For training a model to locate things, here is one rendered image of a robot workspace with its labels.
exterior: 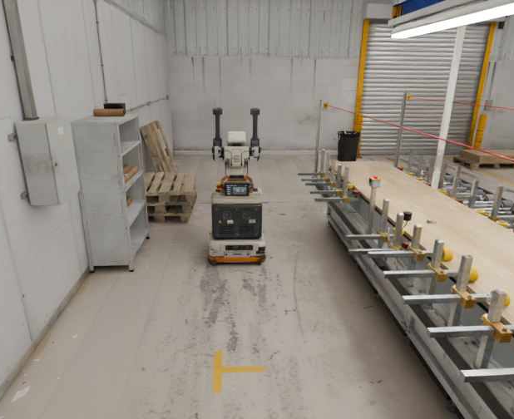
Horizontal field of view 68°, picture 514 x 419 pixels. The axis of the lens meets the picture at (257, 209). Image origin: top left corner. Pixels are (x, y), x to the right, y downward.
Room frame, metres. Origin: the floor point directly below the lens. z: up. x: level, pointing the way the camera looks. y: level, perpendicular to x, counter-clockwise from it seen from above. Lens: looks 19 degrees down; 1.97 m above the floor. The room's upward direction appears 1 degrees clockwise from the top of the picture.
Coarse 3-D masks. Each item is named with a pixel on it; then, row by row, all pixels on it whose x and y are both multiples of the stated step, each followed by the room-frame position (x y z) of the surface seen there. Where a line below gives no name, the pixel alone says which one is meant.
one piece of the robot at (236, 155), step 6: (222, 150) 4.20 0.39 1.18; (228, 150) 4.13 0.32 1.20; (234, 150) 4.14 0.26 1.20; (240, 150) 4.15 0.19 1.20; (246, 150) 4.15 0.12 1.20; (228, 156) 4.13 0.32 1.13; (234, 156) 4.14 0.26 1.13; (240, 156) 4.14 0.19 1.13; (246, 156) 4.14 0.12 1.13; (234, 162) 4.13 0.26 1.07; (240, 162) 4.13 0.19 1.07; (234, 168) 4.18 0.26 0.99; (240, 168) 4.19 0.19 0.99; (234, 174) 4.17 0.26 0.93; (240, 174) 4.18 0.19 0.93
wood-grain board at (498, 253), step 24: (336, 168) 4.64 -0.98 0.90; (360, 168) 4.65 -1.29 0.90; (384, 168) 4.67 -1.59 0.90; (384, 192) 3.61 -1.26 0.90; (408, 192) 3.62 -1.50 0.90; (432, 192) 3.63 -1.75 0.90; (432, 216) 2.93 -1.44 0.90; (456, 216) 2.93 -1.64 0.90; (480, 216) 2.94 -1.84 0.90; (432, 240) 2.43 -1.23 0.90; (456, 240) 2.44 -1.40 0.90; (480, 240) 2.44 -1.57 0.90; (504, 240) 2.45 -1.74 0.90; (456, 264) 2.07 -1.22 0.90; (480, 264) 2.08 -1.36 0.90; (504, 264) 2.08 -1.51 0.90; (480, 288) 1.80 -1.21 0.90; (504, 288) 1.80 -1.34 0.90; (504, 312) 1.58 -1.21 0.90
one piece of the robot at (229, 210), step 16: (224, 176) 3.82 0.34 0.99; (240, 176) 3.81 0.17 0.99; (224, 192) 3.81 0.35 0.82; (256, 192) 3.84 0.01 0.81; (224, 208) 3.79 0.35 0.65; (240, 208) 3.80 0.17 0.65; (256, 208) 3.81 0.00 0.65; (224, 224) 3.80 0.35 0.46; (240, 224) 3.81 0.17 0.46; (256, 224) 3.81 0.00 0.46
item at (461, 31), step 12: (456, 0) 2.71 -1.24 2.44; (468, 0) 2.57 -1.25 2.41; (480, 0) 2.55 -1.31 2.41; (420, 12) 3.19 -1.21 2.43; (432, 12) 3.02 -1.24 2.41; (396, 24) 3.79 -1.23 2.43; (456, 48) 3.80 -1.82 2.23; (456, 60) 3.79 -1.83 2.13; (456, 72) 3.79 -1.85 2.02; (444, 108) 3.83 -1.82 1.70; (444, 120) 3.79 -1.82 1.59; (444, 132) 3.79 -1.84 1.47; (444, 144) 3.79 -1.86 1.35; (432, 180) 3.81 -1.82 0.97
